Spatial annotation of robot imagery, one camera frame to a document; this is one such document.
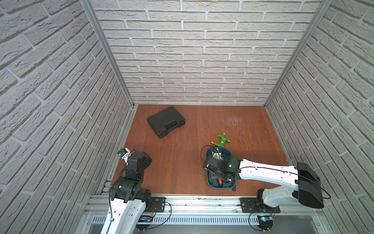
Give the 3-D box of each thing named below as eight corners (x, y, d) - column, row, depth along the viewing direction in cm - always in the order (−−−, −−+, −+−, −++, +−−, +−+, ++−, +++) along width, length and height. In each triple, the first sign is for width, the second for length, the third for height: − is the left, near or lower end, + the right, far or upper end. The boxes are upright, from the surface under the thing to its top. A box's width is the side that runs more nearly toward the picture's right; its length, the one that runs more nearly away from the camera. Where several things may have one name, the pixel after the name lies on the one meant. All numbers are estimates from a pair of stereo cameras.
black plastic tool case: (160, 139, 100) (158, 135, 96) (147, 122, 110) (145, 117, 106) (186, 123, 109) (186, 119, 105) (172, 108, 119) (172, 104, 115)
